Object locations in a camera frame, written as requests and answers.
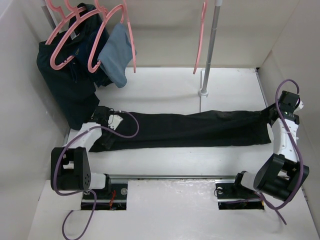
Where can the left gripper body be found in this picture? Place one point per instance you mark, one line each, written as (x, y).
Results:
(107, 137)

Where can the black trousers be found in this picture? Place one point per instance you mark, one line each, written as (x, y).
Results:
(167, 130)

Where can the pink hanger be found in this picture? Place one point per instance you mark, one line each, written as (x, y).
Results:
(70, 34)
(201, 34)
(130, 35)
(74, 12)
(106, 17)

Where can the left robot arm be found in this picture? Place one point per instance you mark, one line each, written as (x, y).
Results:
(70, 168)

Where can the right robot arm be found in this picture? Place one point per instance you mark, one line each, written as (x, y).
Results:
(279, 175)

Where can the dark navy hanging trousers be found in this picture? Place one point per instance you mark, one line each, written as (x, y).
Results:
(73, 87)

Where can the light blue hanging trousers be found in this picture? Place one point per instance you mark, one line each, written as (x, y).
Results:
(116, 55)

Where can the white rack base foot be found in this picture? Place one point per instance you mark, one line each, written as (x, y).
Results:
(202, 100)

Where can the right silver rack pole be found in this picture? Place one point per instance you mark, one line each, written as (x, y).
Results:
(217, 6)

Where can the silver rack pole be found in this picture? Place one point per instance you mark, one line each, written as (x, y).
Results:
(217, 6)
(47, 14)

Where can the left silver rack pole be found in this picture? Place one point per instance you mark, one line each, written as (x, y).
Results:
(47, 14)

